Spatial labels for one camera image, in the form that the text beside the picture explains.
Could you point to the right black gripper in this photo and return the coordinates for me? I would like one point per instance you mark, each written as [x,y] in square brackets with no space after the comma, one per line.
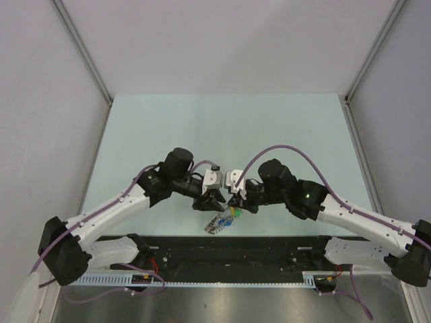
[236,201]

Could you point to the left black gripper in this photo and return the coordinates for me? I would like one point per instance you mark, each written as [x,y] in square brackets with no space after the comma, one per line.
[209,201]

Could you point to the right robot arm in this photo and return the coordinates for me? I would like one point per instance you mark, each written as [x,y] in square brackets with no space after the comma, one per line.
[401,246]

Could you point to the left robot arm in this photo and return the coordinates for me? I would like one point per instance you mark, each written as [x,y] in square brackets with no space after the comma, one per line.
[71,247]

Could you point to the blue key tag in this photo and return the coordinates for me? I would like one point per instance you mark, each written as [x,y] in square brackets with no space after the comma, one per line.
[224,222]

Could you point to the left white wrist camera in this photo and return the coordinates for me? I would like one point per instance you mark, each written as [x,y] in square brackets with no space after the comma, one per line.
[212,179]

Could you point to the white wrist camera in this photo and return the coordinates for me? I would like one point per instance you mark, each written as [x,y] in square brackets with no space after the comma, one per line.
[212,179]
[233,184]

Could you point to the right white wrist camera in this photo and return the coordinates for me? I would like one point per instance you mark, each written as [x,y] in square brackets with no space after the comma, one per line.
[233,184]

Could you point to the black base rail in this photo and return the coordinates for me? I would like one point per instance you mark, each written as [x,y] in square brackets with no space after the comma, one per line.
[227,259]

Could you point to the white cable duct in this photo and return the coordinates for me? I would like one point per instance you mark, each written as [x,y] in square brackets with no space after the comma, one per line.
[144,280]

